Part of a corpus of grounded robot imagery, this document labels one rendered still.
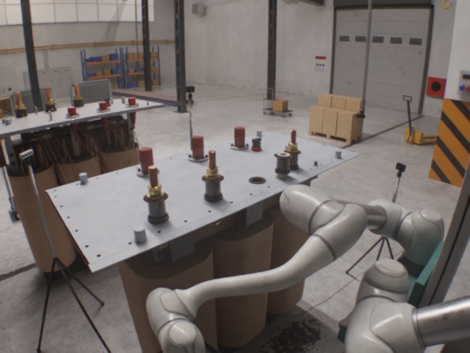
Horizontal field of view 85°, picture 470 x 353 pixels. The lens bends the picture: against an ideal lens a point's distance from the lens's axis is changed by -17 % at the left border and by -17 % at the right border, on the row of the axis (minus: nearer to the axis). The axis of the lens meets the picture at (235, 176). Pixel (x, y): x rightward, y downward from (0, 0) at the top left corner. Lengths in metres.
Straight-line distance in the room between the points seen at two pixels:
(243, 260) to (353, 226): 0.85
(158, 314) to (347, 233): 0.57
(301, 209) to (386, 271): 0.33
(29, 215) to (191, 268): 1.77
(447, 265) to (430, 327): 0.25
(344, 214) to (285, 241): 1.05
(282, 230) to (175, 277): 0.80
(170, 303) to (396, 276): 0.66
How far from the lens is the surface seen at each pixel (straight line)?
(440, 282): 1.07
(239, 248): 1.56
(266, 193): 1.35
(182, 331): 0.78
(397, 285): 0.98
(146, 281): 1.36
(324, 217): 0.90
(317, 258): 0.85
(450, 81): 5.93
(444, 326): 0.84
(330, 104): 8.12
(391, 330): 0.84
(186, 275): 1.38
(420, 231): 1.39
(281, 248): 1.95
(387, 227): 1.42
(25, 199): 2.75
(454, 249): 1.01
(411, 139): 8.57
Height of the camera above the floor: 1.93
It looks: 22 degrees down
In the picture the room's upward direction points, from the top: straight up
